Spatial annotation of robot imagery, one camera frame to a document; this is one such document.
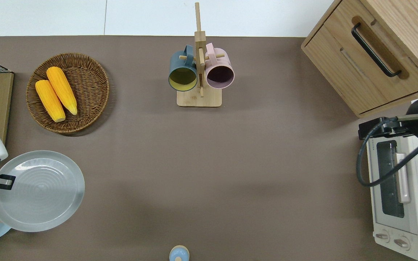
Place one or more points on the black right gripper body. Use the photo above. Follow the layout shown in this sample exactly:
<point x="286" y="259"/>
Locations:
<point x="367" y="130"/>

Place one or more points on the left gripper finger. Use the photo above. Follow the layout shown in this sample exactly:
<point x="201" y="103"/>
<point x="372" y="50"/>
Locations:
<point x="12" y="182"/>

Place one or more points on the gray plate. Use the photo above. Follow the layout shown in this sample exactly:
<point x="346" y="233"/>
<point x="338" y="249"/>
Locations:
<point x="45" y="192"/>

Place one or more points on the wooden cabinet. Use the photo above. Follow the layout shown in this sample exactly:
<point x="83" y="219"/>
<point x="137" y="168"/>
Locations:
<point x="347" y="72"/>

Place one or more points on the yellow corn cob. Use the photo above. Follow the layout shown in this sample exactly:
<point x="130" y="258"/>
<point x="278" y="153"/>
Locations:
<point x="62" y="88"/>
<point x="49" y="99"/>

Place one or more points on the brown wicker basket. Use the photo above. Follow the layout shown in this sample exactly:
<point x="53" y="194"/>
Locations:
<point x="89" y="83"/>

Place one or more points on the pink mug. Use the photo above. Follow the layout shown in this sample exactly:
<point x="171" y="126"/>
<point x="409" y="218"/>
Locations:
<point x="219" y="74"/>

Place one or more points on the wooden mug tree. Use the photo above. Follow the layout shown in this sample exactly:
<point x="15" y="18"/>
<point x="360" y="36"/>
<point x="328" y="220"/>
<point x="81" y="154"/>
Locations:
<point x="199" y="99"/>

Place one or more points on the blue and wood bell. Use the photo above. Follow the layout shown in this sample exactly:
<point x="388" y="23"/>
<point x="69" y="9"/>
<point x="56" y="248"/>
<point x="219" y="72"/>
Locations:
<point x="179" y="253"/>

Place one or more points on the dark blue mug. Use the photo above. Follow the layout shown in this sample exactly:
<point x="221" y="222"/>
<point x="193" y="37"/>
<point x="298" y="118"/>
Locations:
<point x="182" y="78"/>

